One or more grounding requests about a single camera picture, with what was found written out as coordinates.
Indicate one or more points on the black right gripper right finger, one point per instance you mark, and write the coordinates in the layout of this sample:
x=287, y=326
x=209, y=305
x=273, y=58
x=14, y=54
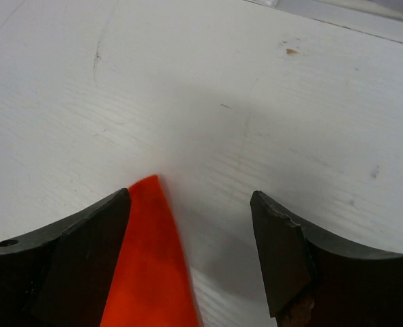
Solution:
x=313, y=277

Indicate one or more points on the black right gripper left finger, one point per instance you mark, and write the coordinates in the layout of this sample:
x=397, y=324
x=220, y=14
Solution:
x=60, y=274

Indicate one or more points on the orange t-shirt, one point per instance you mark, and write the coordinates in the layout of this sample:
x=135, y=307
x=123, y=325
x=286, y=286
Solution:
x=151, y=285

